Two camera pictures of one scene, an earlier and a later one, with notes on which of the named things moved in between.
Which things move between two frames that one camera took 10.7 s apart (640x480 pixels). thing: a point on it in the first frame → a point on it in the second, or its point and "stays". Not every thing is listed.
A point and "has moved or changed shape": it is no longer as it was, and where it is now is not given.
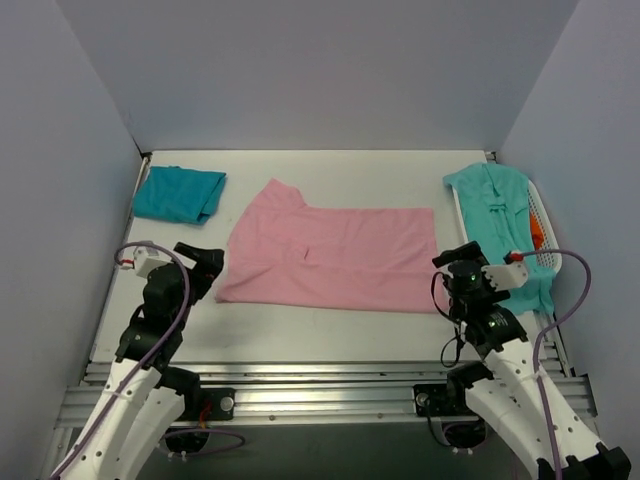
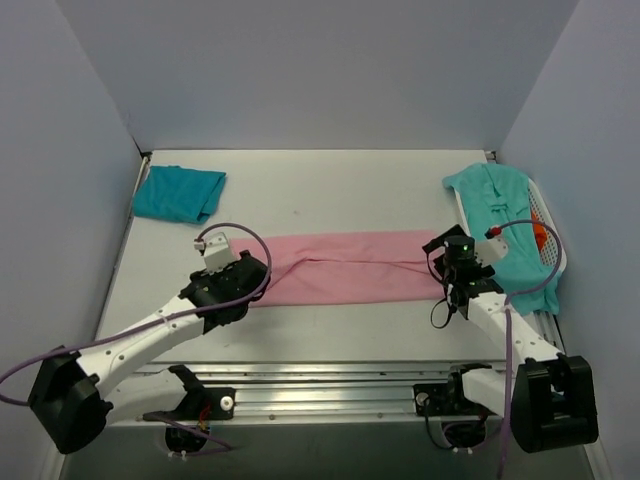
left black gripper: x=201 y=262 → x=255 y=273
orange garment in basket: x=537 y=234 stays
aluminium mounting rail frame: x=304 y=392 stays
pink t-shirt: x=283 y=252 has moved or changed shape
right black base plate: x=442 y=400 stays
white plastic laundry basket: x=538 y=207 stays
